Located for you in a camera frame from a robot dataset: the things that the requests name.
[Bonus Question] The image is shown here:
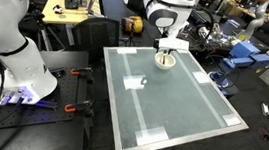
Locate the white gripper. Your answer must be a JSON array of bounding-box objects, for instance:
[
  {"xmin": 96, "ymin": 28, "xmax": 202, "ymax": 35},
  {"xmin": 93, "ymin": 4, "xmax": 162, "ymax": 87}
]
[{"xmin": 152, "ymin": 36, "xmax": 190, "ymax": 59}]

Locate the white bowl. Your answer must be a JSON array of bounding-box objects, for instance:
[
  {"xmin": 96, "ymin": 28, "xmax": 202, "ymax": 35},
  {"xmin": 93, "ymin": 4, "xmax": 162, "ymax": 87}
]
[{"xmin": 153, "ymin": 51, "xmax": 178, "ymax": 72}]

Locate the white tape strip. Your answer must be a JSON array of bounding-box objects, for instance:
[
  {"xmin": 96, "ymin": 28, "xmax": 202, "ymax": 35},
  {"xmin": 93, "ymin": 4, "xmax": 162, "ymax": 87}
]
[
  {"xmin": 112, "ymin": 51, "xmax": 160, "ymax": 140},
  {"xmin": 168, "ymin": 51, "xmax": 236, "ymax": 128}
]

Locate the black mesh chair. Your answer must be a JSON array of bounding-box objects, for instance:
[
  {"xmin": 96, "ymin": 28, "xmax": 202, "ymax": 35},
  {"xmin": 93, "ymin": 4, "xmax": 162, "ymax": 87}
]
[{"xmin": 68, "ymin": 13, "xmax": 122, "ymax": 67}]

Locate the grey power adapter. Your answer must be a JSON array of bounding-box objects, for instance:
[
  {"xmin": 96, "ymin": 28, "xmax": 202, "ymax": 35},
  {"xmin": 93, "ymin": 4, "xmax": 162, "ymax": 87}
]
[{"xmin": 260, "ymin": 102, "xmax": 269, "ymax": 117}]

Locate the wooden table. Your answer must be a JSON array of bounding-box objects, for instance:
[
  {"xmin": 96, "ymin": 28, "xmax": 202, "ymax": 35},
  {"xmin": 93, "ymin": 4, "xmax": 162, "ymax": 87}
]
[{"xmin": 41, "ymin": 0, "xmax": 103, "ymax": 29}]

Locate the yellow cable reel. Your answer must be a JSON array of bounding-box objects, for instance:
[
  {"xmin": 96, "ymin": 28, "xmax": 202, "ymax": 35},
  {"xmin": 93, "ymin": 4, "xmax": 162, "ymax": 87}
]
[{"xmin": 121, "ymin": 15, "xmax": 146, "ymax": 37}]

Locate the black clamp with orange handle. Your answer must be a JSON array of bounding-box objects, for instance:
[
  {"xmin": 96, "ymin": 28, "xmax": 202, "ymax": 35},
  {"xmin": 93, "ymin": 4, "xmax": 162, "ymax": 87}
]
[
  {"xmin": 63, "ymin": 97, "xmax": 97, "ymax": 119},
  {"xmin": 68, "ymin": 65, "xmax": 97, "ymax": 85}
]

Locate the black camera tripod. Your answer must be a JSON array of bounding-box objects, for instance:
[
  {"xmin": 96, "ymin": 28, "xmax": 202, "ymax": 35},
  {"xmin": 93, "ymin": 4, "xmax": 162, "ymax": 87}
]
[{"xmin": 16, "ymin": 11, "xmax": 69, "ymax": 54}]

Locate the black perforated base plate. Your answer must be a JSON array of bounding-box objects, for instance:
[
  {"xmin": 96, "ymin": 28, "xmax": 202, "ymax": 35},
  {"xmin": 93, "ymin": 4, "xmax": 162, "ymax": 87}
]
[{"xmin": 0, "ymin": 42, "xmax": 95, "ymax": 144}]

